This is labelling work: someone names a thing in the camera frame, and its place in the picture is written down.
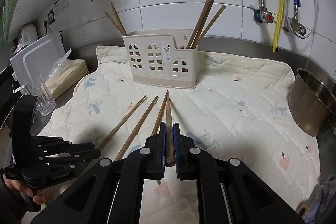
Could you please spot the metal angle valve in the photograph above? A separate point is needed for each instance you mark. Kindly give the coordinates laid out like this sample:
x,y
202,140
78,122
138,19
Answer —
x,y
299,28

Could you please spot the wooden box in plastic bag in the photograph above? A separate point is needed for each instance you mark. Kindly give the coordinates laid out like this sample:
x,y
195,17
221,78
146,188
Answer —
x,y
68,73

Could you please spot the beige plastic utensil holder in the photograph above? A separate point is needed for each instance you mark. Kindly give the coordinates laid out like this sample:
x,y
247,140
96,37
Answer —
x,y
167,70

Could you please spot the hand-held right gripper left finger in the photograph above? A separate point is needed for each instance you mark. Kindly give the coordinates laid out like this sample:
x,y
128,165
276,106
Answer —
x,y
163,140

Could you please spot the white rounded appliance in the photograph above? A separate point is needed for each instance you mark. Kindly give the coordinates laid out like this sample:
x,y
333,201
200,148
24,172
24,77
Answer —
x,y
29,29

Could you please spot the plain white cutting board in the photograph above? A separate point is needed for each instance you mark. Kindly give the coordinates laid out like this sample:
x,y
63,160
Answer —
x,y
17,66

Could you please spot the grey knitted cloth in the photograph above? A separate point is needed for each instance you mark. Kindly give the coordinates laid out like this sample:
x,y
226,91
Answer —
x,y
324,187

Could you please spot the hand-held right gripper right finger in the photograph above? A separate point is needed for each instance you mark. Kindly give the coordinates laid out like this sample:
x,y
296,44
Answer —
x,y
176,145

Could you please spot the white cutting board grey rim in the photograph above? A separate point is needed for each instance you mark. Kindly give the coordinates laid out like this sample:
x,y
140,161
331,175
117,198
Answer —
x,y
42,56

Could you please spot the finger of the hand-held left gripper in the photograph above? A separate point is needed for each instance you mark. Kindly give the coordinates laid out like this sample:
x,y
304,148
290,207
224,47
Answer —
x,y
86,157
81,146

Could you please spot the person's left hand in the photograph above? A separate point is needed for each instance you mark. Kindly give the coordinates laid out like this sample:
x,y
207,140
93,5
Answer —
x,y
14,186

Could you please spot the white printed wall label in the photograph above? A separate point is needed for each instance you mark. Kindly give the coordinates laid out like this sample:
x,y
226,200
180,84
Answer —
x,y
61,3

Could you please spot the clear glass cup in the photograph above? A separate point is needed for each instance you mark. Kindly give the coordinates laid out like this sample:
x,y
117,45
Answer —
x,y
43,98

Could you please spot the black wall socket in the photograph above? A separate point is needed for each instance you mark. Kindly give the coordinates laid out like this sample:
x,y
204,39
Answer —
x,y
50,15

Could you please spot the stainless steel bowl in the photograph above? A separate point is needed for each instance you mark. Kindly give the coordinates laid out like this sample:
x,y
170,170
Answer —
x,y
304,108

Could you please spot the cream quilted printed mat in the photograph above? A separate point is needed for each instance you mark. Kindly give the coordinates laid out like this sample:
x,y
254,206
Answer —
x,y
236,113

